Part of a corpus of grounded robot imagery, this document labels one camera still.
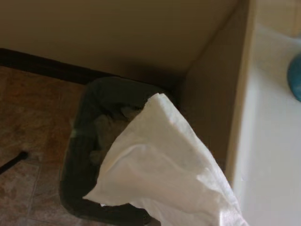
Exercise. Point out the black baseboard by bin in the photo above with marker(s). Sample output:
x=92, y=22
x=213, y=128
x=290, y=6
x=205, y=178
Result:
x=47, y=67

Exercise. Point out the crumpled tissues in bin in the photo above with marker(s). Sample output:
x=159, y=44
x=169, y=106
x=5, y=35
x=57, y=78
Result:
x=105, y=131

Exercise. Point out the black metal leg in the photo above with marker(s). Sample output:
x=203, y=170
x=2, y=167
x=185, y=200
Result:
x=14, y=161

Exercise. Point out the green plastic trash bin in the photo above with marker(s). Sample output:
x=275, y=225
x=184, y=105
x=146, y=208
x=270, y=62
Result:
x=80, y=146

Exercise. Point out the white tissue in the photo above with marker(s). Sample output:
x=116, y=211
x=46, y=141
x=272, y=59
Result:
x=169, y=150

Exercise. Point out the white sink countertop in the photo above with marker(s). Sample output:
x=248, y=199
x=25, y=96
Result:
x=268, y=141

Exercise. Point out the grey vanity cabinet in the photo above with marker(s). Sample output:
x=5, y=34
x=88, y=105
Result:
x=211, y=94

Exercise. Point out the teal jar with black lid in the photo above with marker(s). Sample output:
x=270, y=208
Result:
x=295, y=77

